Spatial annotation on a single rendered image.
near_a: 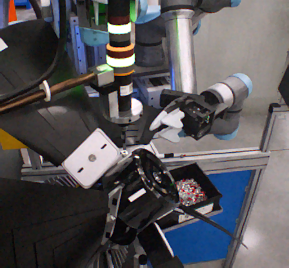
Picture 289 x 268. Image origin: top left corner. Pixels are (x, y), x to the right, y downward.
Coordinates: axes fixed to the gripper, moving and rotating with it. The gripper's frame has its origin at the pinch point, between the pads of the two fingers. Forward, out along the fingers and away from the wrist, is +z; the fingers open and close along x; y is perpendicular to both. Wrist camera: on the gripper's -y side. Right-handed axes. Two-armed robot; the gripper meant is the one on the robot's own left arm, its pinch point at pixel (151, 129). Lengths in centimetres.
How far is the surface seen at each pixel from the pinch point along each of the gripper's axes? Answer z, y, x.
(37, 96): 26.4, 2.1, -21.2
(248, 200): -50, 14, 56
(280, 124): -207, -27, 122
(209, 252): -42, 10, 97
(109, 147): 16.4, 5.6, -8.4
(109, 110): 15.1, 4.0, -14.7
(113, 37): 12.9, 1.8, -26.2
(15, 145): 19.1, -38.2, 22.1
